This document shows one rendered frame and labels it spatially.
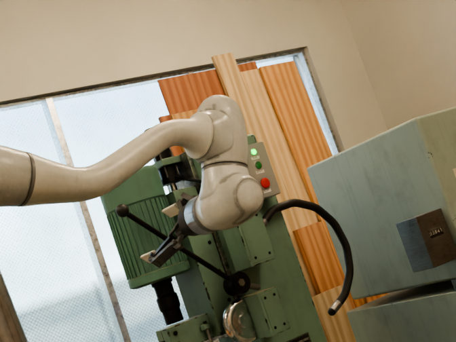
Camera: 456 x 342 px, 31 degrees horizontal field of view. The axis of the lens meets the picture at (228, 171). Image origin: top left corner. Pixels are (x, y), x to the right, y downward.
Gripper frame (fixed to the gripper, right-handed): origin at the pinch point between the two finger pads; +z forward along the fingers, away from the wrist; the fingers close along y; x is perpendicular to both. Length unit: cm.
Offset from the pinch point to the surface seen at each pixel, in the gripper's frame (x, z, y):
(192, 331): -27.7, 20.2, -9.2
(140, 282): -8.2, 20.4, -5.0
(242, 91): -56, 134, 153
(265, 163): -22.8, 6.6, 40.5
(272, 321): -40.6, 3.5, -1.5
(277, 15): -59, 141, 214
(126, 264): -3.9, 24.3, -1.1
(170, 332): -22.0, 20.3, -12.7
